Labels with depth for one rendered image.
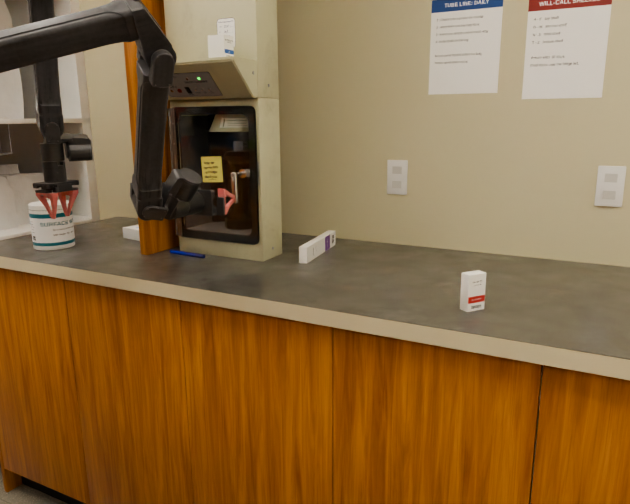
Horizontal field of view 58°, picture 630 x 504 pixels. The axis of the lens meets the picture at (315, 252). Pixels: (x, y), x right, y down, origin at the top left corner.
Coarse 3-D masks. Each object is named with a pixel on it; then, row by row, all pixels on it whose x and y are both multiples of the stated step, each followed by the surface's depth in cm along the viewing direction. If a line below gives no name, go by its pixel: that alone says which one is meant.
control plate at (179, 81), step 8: (192, 72) 154; (200, 72) 152; (208, 72) 151; (176, 80) 159; (184, 80) 157; (192, 80) 156; (200, 80) 155; (208, 80) 154; (176, 88) 162; (184, 88) 161; (192, 88) 159; (200, 88) 158; (216, 88) 156; (176, 96) 165; (184, 96) 164; (192, 96) 162; (200, 96) 161
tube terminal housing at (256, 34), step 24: (168, 0) 163; (192, 0) 160; (216, 0) 156; (240, 0) 153; (264, 0) 154; (168, 24) 165; (192, 24) 161; (216, 24) 158; (240, 24) 154; (264, 24) 155; (192, 48) 163; (240, 48) 156; (264, 48) 156; (264, 72) 158; (264, 96) 159; (264, 120) 160; (264, 144) 161; (264, 168) 163; (264, 192) 164; (264, 216) 165; (192, 240) 178; (264, 240) 167
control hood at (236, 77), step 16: (176, 64) 153; (192, 64) 151; (208, 64) 149; (224, 64) 147; (240, 64) 147; (256, 64) 154; (224, 80) 152; (240, 80) 150; (256, 80) 155; (208, 96) 160; (224, 96) 158; (240, 96) 156; (256, 96) 155
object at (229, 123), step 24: (192, 120) 167; (216, 120) 163; (240, 120) 159; (192, 144) 169; (216, 144) 165; (240, 144) 161; (192, 168) 171; (240, 168) 163; (216, 192) 168; (240, 192) 164; (192, 216) 175; (216, 216) 170; (240, 216) 166; (216, 240) 172; (240, 240) 168
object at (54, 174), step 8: (48, 168) 150; (56, 168) 151; (64, 168) 153; (48, 176) 151; (56, 176) 151; (64, 176) 153; (40, 184) 150; (48, 184) 149; (56, 184) 151; (72, 184) 156
